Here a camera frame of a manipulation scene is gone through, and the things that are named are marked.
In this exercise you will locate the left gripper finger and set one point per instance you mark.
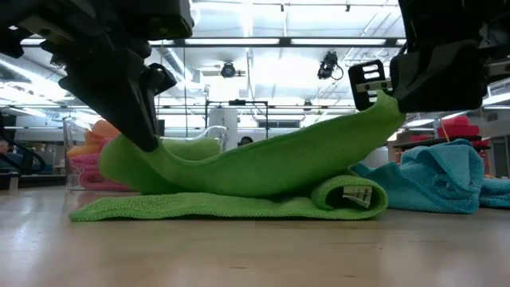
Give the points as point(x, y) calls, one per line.
point(119, 99)
point(159, 79)

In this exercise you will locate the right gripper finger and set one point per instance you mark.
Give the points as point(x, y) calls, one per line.
point(360, 97)

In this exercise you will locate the orange microfiber towel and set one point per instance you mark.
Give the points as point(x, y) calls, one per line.
point(99, 131)

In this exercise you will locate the clear plastic bin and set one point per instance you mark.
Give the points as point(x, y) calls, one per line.
point(69, 159)

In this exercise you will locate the green microfiber towel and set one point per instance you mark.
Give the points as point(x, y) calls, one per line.
point(195, 149)
point(259, 167)

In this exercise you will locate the blue microfiber towel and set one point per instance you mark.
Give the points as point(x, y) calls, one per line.
point(434, 179)

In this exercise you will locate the black ceiling device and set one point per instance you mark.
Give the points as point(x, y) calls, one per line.
point(228, 70)
point(328, 65)

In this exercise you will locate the red object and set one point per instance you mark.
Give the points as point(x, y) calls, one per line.
point(460, 127)

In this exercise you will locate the white pillar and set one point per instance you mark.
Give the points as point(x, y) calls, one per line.
point(223, 119)

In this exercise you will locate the black overhead crossbar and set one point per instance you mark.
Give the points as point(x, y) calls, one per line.
point(285, 41)

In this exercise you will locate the person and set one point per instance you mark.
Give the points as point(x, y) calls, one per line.
point(245, 141)

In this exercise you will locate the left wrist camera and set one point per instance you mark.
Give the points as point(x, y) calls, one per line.
point(167, 18)

